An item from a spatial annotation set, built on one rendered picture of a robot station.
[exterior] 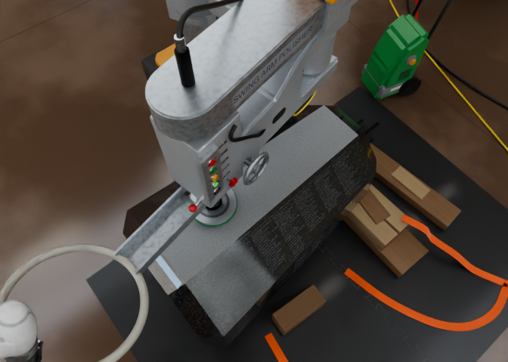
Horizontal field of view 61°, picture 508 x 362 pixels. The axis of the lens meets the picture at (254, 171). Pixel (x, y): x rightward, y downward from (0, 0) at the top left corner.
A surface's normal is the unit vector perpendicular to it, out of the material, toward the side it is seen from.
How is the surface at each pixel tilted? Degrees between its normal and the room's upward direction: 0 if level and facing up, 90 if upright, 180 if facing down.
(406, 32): 34
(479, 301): 0
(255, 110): 4
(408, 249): 0
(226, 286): 45
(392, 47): 72
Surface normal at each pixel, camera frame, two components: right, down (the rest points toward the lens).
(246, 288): 0.47, 0.11
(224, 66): 0.00, -0.48
